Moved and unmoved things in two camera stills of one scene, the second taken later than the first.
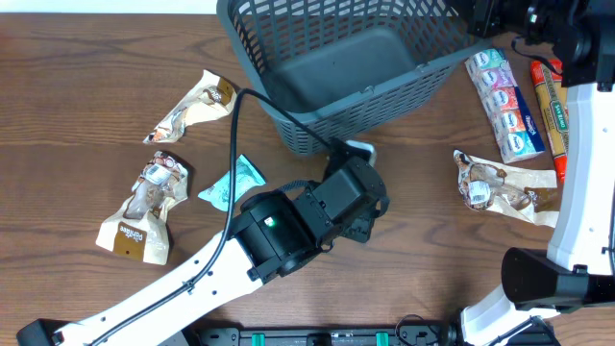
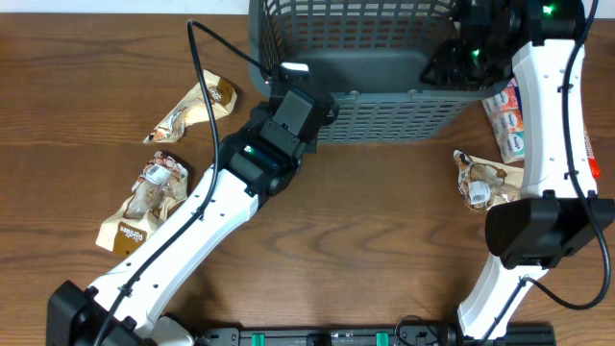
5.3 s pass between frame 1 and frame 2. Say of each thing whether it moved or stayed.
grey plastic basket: moved
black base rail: stayed
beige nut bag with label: stayed
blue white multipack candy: stayed
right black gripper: moved
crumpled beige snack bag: stayed
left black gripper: moved
